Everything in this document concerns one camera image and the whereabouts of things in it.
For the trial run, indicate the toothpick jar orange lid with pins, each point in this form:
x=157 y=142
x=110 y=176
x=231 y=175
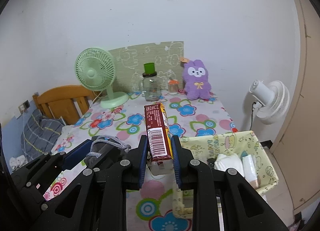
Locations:
x=173 y=87

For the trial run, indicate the floral tablecloth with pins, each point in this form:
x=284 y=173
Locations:
x=150 y=208

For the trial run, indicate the yellow cartoon fabric storage box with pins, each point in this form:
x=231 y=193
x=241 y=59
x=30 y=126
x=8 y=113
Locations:
x=241 y=151

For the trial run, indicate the purple plush bunny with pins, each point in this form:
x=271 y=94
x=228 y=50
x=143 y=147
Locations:
x=196 y=84

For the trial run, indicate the white tissue pack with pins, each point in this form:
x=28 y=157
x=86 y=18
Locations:
x=224 y=162

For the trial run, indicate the crumpled white cloth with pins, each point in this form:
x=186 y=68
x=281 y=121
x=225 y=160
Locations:
x=17 y=162

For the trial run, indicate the glass mason jar mug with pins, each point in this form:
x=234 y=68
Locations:
x=149 y=87

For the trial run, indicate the wooden bed headboard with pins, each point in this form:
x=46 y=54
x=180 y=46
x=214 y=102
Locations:
x=69 y=102

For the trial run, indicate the red snack box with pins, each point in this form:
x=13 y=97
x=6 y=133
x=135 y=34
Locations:
x=157 y=128

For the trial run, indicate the green cup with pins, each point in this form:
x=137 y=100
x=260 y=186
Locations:
x=149 y=68

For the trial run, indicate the wall power socket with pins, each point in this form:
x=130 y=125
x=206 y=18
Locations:
x=23 y=107

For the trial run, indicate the white standing fan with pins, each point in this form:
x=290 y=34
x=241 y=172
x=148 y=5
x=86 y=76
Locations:
x=271 y=101

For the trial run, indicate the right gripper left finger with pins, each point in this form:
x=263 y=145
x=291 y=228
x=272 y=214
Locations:
x=127 y=174

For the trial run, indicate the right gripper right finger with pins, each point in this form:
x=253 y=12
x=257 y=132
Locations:
x=221 y=200

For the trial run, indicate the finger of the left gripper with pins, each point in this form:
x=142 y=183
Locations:
x=95 y=200
x=32 y=181

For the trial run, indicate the grey plaid pillow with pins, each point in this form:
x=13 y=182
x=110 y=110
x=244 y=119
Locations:
x=40 y=134

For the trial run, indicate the green desk fan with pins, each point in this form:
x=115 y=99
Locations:
x=95 y=69

